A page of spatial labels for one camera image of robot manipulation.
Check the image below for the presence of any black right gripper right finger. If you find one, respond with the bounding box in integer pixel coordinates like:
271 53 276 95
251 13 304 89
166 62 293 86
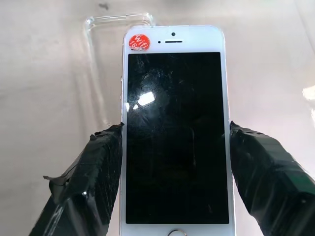
229 120 315 236

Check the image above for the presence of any round red wifi sticker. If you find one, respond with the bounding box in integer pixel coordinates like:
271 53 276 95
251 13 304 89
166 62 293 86
128 33 151 52

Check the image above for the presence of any clear plastic phone case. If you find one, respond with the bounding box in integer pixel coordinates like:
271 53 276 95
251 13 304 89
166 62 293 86
84 12 155 126

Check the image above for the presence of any white smartphone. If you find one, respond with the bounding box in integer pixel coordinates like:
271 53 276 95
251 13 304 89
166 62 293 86
119 25 236 236

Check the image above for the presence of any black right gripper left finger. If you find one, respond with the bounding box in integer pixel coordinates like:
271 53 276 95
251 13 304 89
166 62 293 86
28 122 125 236

